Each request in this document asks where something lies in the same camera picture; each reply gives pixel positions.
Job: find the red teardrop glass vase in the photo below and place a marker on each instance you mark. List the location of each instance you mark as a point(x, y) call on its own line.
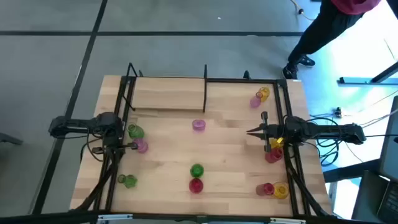
point(196, 185)

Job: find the grey monitor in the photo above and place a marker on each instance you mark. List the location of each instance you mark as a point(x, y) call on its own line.
point(391, 149)

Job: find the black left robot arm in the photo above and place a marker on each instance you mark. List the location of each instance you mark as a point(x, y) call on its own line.
point(71, 126)

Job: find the black keyboard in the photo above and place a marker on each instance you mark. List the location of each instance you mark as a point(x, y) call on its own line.
point(391, 202)

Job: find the grey desk base bar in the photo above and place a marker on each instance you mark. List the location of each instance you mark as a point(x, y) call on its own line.
point(357, 80)

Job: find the black desk crossbar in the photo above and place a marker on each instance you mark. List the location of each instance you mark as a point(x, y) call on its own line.
point(348, 171)

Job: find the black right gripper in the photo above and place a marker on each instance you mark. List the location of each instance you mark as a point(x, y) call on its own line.
point(273, 131)

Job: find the person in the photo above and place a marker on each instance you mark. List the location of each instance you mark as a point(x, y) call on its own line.
point(323, 28)

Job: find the dark grey chair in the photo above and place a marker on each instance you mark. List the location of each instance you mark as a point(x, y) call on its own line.
point(368, 199)

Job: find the black horizontal beam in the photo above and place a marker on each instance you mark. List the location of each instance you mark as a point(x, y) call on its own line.
point(62, 217)

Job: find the green glass vase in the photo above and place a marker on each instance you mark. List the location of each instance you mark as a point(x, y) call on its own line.
point(130, 181)
point(136, 132)
point(196, 170)

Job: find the grey furniture foot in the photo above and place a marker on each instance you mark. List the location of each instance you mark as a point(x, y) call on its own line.
point(9, 139)

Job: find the yellow ribbed glass vase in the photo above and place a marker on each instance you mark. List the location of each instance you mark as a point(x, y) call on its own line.
point(264, 94)

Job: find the silver metal bracket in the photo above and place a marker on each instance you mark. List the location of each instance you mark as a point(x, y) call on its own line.
point(287, 221)
point(115, 217)

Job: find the purple glass vase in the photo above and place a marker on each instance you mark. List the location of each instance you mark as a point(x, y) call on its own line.
point(199, 125)
point(255, 102)
point(142, 146)

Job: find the black frame clamp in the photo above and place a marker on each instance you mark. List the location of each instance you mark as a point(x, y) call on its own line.
point(246, 74)

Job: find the wooden shelf with black frame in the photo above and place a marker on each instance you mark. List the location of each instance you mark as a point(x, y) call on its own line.
point(168, 96)

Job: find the black aluminium rig frame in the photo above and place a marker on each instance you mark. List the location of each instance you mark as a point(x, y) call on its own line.
point(242, 80)

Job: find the small black plug adapter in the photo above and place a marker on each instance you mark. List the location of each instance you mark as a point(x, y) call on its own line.
point(338, 111)

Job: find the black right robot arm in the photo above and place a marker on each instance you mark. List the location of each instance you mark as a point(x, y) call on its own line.
point(329, 132)

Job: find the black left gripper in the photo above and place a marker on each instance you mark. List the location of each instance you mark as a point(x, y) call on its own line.
point(115, 147)

